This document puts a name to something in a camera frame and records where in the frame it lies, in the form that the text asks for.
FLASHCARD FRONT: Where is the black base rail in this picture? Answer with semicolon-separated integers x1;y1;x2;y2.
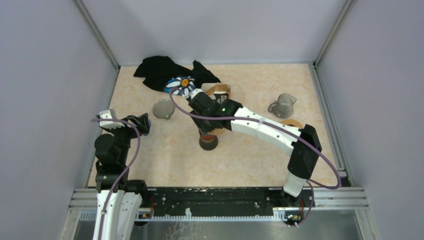
140;187;302;217

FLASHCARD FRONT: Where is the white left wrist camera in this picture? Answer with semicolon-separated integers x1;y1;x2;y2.
98;108;123;130

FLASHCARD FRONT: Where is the smoky glass pitcher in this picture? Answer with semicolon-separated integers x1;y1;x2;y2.
267;93;298;119

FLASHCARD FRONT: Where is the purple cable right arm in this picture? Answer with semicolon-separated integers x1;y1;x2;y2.
168;86;342;228

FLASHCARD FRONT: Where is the orange coffee filter box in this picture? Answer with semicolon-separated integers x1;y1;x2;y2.
200;82;231;104

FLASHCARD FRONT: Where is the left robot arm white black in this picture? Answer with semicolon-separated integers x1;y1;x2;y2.
92;109;151;240

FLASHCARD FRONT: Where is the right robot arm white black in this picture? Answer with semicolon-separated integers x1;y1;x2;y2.
184;88;322;206

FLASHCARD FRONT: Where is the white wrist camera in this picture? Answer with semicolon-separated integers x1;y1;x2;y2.
98;108;123;130
184;88;204;101

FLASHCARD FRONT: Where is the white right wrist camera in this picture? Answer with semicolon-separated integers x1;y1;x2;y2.
184;88;204;101

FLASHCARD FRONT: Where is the ribbed glass dripper cone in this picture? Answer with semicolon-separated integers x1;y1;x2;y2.
152;99;176;120

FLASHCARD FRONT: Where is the black cloth with flower print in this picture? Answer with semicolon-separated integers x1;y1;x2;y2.
133;55;221;96

